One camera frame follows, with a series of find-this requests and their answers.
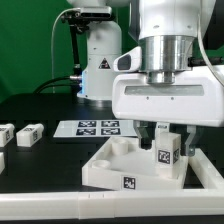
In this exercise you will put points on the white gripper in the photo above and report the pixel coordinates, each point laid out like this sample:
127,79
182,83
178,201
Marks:
195,98

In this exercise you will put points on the white square tabletop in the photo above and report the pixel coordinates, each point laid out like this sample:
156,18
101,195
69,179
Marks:
120,164

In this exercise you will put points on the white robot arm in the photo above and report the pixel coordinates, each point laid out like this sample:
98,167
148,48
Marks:
166,31

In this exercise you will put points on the white sheet with markers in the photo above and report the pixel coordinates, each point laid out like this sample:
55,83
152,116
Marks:
94,128

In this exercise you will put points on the white L-shaped fence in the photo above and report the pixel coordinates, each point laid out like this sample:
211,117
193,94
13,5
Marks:
209,200

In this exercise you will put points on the white part left edge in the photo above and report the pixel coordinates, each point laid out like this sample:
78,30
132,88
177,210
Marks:
2,162

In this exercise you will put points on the black camera stand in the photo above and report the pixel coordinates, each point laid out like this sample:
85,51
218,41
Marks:
75,43

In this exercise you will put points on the camera on stand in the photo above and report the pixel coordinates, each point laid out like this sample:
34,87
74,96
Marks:
103,12

